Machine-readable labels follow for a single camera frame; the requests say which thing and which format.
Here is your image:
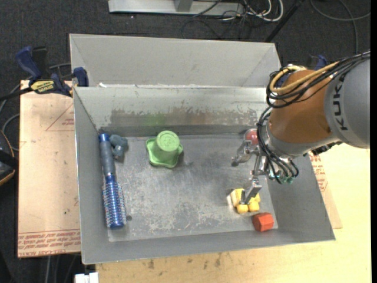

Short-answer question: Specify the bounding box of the yellow toy block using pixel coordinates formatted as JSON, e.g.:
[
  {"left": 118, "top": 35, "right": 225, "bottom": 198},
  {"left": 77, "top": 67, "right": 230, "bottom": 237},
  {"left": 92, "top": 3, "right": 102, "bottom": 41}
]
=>
[{"left": 226, "top": 188, "right": 262, "bottom": 215}]

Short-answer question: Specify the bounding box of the red-orange block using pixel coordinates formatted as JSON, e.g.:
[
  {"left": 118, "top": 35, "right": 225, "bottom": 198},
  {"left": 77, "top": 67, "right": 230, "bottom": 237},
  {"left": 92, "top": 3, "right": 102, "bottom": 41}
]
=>
[{"left": 252, "top": 212, "right": 275, "bottom": 233}]

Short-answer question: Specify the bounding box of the green plastic cup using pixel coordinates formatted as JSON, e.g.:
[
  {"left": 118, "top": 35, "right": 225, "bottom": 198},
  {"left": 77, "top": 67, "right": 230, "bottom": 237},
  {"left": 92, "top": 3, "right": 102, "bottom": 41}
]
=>
[{"left": 145, "top": 130, "right": 184, "bottom": 169}]

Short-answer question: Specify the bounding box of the grey metal bin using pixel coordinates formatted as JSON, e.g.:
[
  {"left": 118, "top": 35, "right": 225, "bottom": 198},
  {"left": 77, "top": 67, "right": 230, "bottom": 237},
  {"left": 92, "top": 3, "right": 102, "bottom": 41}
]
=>
[{"left": 69, "top": 33, "right": 336, "bottom": 265}]

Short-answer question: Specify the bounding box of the grey-blue toy animal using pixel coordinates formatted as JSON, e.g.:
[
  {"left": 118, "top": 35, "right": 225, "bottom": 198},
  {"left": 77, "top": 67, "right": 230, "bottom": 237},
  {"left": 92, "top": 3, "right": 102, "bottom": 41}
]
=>
[{"left": 109, "top": 134, "right": 129, "bottom": 160}]

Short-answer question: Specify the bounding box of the brown cardboard board red print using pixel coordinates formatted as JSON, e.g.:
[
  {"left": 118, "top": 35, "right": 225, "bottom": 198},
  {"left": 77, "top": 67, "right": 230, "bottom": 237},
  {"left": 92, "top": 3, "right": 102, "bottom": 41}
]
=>
[{"left": 17, "top": 80, "right": 343, "bottom": 259}]

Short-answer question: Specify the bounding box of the blue hairbrush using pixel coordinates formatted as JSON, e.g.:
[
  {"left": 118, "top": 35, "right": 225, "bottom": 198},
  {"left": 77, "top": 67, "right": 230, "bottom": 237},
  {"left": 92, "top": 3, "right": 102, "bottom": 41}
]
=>
[{"left": 98, "top": 133, "right": 128, "bottom": 229}]

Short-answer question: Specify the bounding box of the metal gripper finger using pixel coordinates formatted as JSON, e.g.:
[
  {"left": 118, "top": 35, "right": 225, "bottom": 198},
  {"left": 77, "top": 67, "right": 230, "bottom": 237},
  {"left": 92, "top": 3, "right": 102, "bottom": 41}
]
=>
[
  {"left": 231, "top": 140, "right": 257, "bottom": 167},
  {"left": 240, "top": 178, "right": 263, "bottom": 205}
]

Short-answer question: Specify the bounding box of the red ball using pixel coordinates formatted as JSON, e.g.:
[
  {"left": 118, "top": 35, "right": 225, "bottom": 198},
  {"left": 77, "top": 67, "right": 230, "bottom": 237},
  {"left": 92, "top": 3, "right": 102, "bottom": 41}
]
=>
[{"left": 244, "top": 129, "right": 260, "bottom": 146}]

